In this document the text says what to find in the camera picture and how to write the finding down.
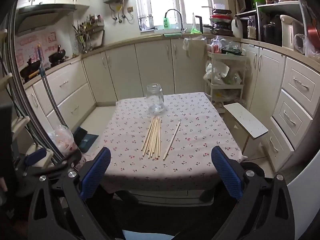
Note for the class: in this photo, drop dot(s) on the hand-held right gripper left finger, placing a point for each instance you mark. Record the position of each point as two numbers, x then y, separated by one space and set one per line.
96 172

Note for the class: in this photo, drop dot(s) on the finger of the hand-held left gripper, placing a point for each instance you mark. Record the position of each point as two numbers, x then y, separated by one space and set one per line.
35 155

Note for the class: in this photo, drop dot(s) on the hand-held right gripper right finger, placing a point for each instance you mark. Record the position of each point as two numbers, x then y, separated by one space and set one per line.
226 170

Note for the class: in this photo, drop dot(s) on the light single chopstick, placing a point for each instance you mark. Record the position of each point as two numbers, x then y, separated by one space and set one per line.
172 140

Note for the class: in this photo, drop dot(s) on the bundle of wooden chopsticks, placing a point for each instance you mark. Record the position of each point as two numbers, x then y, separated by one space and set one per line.
153 137

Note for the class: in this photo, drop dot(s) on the clear glass jar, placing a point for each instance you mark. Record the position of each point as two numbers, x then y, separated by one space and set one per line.
155 100

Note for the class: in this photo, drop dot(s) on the person's left hand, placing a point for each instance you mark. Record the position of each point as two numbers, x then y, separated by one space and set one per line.
3 184

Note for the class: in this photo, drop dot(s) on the cream shelf rack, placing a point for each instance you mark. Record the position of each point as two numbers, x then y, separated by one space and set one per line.
15 127

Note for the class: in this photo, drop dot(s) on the floral trash bin with bag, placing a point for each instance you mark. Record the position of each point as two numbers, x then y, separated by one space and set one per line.
63 140

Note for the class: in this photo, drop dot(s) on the dark teal dustpan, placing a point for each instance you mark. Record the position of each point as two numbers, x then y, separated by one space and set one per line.
86 140

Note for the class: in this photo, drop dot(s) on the cherry print tablecloth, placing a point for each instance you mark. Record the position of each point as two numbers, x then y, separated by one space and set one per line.
190 135

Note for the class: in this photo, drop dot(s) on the white stool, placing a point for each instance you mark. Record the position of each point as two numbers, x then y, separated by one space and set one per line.
245 120

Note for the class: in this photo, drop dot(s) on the cream drawer unit under stove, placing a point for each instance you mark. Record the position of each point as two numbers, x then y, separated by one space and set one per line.
65 92

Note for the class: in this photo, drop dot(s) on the white trolley cart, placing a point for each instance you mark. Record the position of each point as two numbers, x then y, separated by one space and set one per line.
225 90

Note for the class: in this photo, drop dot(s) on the person's light blue garment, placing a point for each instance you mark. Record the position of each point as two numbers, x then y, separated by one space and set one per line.
147 235

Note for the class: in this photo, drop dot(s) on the cream two door base cabinet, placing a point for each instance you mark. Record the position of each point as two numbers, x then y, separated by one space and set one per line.
265 80

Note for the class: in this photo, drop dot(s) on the cream panelled drawer stack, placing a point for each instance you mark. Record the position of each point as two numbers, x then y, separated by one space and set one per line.
295 100

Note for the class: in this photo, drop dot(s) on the white plastic bag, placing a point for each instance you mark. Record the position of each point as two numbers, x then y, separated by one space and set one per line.
216 71

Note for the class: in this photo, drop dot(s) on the cream sink base cabinets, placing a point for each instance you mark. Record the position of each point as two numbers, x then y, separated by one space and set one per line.
150 65

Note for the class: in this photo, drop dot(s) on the bag of red food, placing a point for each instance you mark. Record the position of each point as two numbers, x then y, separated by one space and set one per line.
216 47

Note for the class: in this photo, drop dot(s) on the range hood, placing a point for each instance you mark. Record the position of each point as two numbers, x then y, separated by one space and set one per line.
42 15

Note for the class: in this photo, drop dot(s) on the clear hanging plastic bag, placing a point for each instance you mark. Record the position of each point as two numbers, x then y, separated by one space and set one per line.
188 43

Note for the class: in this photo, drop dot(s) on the white plastic jug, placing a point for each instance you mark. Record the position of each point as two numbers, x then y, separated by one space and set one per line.
235 28

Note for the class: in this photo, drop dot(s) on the green plastic scoop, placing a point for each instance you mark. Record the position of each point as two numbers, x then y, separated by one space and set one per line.
195 31

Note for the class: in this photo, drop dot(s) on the black electric kettle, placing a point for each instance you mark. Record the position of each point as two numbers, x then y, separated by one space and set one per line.
271 31

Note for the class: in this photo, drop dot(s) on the crumpled clear plastic bag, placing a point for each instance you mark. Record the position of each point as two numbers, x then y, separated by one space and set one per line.
301 43

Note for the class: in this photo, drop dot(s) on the stack of pots and dishes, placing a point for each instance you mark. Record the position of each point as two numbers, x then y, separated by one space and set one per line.
220 21

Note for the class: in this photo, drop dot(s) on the cream thermo pot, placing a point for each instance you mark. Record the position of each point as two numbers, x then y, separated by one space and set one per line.
290 31

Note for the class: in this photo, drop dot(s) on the green dish soap bottle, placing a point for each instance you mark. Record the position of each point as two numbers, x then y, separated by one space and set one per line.
166 23

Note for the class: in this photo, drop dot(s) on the steel sink faucet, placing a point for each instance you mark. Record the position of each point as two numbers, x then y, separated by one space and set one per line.
180 17

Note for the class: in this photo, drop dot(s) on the red pan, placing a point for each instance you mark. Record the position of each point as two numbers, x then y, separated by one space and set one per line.
313 33

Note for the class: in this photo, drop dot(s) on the white countertop shelf rack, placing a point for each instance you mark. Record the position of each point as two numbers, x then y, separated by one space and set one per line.
280 6

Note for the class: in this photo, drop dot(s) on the kitchen window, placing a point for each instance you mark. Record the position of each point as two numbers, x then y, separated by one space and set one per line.
175 2

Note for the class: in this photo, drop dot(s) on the pink wall poster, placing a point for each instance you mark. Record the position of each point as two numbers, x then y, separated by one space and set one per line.
27 45

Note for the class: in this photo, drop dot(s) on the wall utensil rack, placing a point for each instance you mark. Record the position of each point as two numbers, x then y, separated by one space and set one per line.
87 33

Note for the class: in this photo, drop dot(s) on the wall socket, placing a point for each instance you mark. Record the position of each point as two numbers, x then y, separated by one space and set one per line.
130 9

